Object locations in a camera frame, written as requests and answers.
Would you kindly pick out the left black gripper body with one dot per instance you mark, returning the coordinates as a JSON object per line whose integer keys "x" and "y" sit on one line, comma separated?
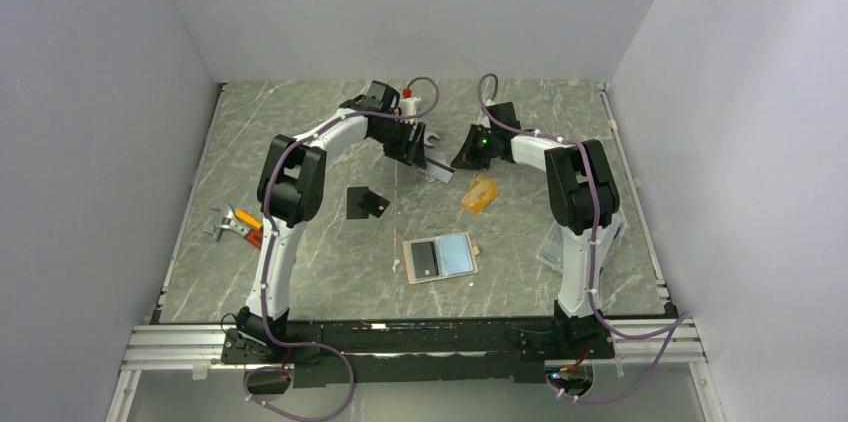
{"x": 396, "y": 137}

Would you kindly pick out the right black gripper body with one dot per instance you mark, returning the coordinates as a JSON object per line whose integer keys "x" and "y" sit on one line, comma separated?
{"x": 480, "y": 149}

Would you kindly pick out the silver credit card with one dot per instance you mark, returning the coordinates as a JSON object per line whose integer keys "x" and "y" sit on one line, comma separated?
{"x": 437, "y": 167}

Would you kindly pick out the black credit card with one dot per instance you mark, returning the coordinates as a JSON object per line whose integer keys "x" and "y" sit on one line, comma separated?
{"x": 362, "y": 203}

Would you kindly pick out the blue credit card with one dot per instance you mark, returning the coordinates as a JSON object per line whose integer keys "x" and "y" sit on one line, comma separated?
{"x": 454, "y": 254}

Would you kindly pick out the beige leather card holder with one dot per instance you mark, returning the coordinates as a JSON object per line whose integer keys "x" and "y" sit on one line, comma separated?
{"x": 408, "y": 263}

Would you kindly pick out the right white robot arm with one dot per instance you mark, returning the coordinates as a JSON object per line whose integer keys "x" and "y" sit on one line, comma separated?
{"x": 583, "y": 198}

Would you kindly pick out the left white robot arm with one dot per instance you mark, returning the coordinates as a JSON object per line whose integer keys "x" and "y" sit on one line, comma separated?
{"x": 291, "y": 191}

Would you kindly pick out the orange credit card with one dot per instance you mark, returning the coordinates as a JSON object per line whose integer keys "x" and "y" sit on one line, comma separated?
{"x": 481, "y": 193}

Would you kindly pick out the clear plastic screw box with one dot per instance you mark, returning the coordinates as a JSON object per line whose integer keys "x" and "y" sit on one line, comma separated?
{"x": 560, "y": 241}

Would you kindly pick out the red adjustable wrench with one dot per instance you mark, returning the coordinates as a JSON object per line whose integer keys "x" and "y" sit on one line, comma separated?
{"x": 229, "y": 223}

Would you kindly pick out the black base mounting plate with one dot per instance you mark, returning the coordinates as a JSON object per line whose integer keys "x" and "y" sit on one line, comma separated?
{"x": 519, "y": 349}

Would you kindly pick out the orange handled screwdriver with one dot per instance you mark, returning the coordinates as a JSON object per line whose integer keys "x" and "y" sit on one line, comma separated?
{"x": 248, "y": 219}

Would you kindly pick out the aluminium frame rail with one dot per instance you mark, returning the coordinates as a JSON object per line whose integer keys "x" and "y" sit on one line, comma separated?
{"x": 198, "y": 348}

